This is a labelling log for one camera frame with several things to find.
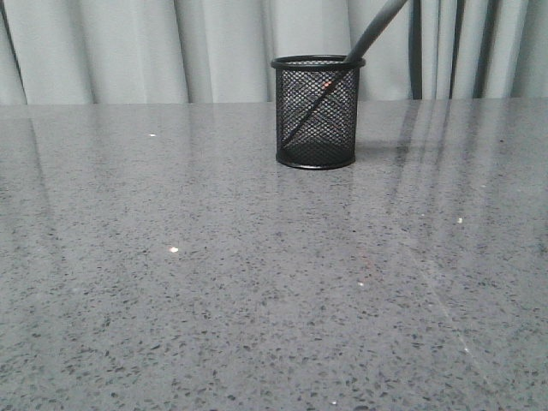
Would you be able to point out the black mesh pen bucket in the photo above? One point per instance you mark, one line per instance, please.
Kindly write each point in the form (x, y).
(316, 110)

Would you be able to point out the light grey curtain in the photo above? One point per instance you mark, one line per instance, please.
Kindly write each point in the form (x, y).
(119, 52)

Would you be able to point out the grey orange handled scissors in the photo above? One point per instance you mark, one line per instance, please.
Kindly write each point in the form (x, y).
(378, 24)

